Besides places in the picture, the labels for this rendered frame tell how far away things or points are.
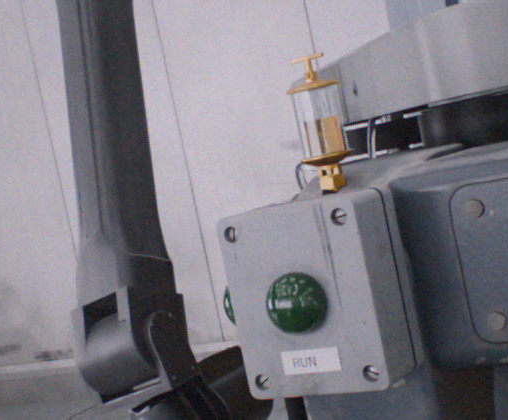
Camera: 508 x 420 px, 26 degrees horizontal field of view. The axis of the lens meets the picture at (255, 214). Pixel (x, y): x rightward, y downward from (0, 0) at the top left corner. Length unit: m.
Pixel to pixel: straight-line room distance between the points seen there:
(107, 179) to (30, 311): 6.92
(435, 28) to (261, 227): 0.19
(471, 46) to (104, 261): 0.34
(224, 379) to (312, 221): 0.39
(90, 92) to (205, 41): 5.79
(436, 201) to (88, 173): 0.39
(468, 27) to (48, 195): 6.89
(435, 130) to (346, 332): 0.19
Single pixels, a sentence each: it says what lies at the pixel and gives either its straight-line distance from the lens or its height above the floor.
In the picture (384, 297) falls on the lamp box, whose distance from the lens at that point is 0.52.
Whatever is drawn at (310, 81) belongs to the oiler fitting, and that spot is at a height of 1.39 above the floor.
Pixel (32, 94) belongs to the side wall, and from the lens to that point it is 7.48.
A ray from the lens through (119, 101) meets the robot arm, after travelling 0.90.
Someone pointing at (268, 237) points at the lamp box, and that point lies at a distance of 0.52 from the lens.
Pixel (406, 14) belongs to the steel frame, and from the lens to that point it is 5.62.
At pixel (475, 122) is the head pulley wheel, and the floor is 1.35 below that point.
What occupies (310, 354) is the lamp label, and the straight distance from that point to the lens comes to 0.53.
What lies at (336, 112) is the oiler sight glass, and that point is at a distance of 0.59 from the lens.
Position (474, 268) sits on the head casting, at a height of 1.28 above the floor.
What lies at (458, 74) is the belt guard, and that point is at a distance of 0.65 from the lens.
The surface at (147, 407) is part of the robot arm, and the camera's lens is 0.83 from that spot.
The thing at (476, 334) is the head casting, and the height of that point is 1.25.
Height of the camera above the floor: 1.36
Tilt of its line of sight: 3 degrees down
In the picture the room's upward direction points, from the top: 12 degrees counter-clockwise
